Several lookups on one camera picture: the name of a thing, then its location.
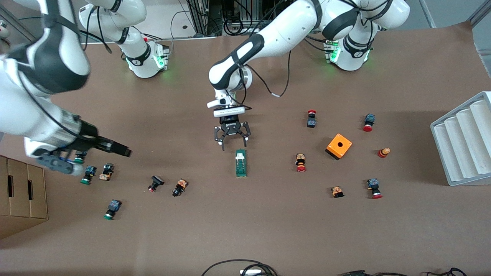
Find green load switch white handle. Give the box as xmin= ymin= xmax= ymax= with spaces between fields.
xmin=235 ymin=149 xmax=248 ymax=178

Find brown cardboard box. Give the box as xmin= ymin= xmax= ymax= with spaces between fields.
xmin=0 ymin=155 xmax=49 ymax=240

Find white stepped plastic tray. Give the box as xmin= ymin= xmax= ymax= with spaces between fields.
xmin=430 ymin=91 xmax=491 ymax=187

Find black selector switch orange block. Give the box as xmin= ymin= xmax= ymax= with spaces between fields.
xmin=99 ymin=163 xmax=115 ymax=181
xmin=171 ymin=178 xmax=189 ymax=197

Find black square-head switch red terminals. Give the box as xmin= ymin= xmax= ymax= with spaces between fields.
xmin=148 ymin=175 xmax=165 ymax=192

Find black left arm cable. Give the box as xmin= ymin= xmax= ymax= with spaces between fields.
xmin=242 ymin=50 xmax=292 ymax=98

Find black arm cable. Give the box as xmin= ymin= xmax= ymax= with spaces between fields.
xmin=82 ymin=4 xmax=112 ymax=54
xmin=242 ymin=50 xmax=292 ymax=98

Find orange button enclosure box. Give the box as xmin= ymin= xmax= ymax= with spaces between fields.
xmin=325 ymin=133 xmax=353 ymax=161

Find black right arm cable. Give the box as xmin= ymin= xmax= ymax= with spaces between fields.
xmin=82 ymin=4 xmax=112 ymax=54

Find black equipment rack with cables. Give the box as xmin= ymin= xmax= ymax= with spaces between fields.
xmin=187 ymin=0 xmax=292 ymax=37

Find black looped cable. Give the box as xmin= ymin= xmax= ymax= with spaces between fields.
xmin=201 ymin=259 xmax=278 ymax=276

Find black cable with connector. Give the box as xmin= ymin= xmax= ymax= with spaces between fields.
xmin=338 ymin=270 xmax=411 ymax=276

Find aluminium frame bar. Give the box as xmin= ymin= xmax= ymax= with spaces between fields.
xmin=469 ymin=0 xmax=491 ymax=27
xmin=418 ymin=0 xmax=438 ymax=28

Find black curled cable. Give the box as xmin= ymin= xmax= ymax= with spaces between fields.
xmin=422 ymin=267 xmax=468 ymax=276

